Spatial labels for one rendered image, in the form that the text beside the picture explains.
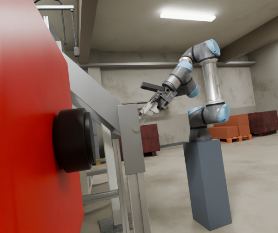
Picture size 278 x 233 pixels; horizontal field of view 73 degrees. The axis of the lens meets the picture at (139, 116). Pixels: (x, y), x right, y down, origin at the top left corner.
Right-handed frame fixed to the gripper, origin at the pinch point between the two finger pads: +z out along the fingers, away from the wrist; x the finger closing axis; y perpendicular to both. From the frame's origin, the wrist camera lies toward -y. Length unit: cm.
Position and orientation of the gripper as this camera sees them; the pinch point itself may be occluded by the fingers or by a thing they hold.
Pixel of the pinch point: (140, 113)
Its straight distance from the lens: 89.7
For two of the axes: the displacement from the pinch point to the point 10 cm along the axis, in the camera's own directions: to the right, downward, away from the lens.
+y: 7.5, 6.6, 0.9
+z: -6.4, 7.5, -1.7
